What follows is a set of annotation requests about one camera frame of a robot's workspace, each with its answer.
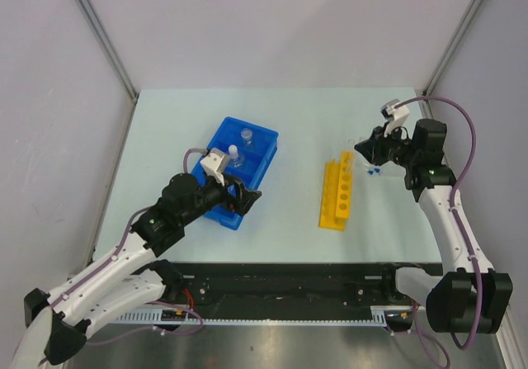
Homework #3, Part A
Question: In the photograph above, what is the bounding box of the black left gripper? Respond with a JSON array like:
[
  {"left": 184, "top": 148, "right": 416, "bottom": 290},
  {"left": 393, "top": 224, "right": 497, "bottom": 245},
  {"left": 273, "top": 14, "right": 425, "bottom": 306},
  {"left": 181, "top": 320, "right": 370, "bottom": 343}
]
[{"left": 179, "top": 170, "right": 260, "bottom": 226}]

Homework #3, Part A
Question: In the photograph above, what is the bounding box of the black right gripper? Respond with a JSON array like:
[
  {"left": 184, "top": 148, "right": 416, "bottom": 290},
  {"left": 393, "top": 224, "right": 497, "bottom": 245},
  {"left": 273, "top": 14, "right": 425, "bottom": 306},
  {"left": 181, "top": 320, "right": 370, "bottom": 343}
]
[{"left": 356, "top": 121, "right": 419, "bottom": 168}]

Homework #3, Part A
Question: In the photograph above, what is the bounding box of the glass flask with white stopper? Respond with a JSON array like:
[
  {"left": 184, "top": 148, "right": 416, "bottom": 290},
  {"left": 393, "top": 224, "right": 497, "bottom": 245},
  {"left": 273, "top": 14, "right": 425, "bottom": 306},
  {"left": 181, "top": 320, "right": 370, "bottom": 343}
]
[{"left": 228, "top": 144, "right": 245, "bottom": 169}]

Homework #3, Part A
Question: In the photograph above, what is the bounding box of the blue divided plastic bin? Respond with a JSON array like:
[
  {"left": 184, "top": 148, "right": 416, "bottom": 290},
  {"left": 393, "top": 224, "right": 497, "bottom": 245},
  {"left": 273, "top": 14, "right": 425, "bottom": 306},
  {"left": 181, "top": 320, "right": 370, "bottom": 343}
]
[{"left": 191, "top": 116, "right": 279, "bottom": 230}]

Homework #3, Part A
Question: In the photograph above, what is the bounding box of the yellow test tube rack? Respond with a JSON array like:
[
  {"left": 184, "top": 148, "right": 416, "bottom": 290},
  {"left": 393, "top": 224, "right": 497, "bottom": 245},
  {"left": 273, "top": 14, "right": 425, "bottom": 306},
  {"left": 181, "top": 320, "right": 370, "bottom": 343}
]
[{"left": 318, "top": 151, "right": 353, "bottom": 231}]

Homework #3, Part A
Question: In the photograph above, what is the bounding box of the small clear glass flask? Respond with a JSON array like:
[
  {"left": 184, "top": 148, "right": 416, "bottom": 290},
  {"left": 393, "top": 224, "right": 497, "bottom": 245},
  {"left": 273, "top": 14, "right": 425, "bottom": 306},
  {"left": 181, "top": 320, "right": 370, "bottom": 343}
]
[{"left": 240, "top": 128, "right": 255, "bottom": 151}]

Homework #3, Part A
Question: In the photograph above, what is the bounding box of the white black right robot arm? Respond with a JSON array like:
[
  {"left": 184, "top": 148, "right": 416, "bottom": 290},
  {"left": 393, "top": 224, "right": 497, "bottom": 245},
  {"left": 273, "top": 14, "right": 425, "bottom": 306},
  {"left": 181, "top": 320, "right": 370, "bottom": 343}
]
[{"left": 354, "top": 119, "right": 513, "bottom": 334}]

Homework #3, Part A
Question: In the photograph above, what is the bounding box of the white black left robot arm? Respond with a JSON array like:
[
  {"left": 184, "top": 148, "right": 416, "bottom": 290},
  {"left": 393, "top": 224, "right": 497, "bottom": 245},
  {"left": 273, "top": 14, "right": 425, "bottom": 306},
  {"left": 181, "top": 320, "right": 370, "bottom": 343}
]
[{"left": 23, "top": 173, "right": 262, "bottom": 366}]

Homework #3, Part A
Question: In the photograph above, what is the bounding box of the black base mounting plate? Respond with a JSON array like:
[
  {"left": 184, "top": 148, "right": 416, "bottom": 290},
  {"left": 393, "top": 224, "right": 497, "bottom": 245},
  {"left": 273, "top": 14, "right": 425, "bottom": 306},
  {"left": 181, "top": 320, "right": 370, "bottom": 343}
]
[{"left": 84, "top": 261, "right": 445, "bottom": 333}]

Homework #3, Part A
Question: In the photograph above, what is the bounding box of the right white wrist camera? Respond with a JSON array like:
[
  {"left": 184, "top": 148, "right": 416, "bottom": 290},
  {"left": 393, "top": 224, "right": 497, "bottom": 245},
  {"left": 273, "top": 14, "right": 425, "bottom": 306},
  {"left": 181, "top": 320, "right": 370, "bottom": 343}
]
[{"left": 380, "top": 98, "right": 410, "bottom": 137}]

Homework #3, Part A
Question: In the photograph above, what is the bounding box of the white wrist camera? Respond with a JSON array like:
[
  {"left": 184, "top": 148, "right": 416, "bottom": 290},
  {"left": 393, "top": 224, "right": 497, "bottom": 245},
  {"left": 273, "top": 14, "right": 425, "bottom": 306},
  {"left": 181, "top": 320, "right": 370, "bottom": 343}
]
[
  {"left": 380, "top": 98, "right": 410, "bottom": 137},
  {"left": 200, "top": 148, "right": 230, "bottom": 187}
]

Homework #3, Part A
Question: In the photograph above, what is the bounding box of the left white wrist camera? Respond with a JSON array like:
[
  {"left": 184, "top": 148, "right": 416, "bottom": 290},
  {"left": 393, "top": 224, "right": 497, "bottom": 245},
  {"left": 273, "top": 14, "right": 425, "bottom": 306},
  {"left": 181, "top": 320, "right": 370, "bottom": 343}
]
[{"left": 200, "top": 148, "right": 230, "bottom": 187}]

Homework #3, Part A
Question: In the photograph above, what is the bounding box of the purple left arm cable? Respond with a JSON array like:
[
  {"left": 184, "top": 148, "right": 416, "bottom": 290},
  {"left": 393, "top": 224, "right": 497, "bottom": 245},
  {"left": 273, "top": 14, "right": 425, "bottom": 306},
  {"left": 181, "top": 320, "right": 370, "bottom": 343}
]
[{"left": 39, "top": 148, "right": 207, "bottom": 366}]

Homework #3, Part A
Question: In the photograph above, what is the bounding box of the white slotted cable duct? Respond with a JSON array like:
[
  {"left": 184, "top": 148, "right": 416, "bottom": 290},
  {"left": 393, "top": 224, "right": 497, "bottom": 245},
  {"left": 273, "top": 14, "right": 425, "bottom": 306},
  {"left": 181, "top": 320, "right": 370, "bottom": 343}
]
[{"left": 111, "top": 306, "right": 412, "bottom": 327}]

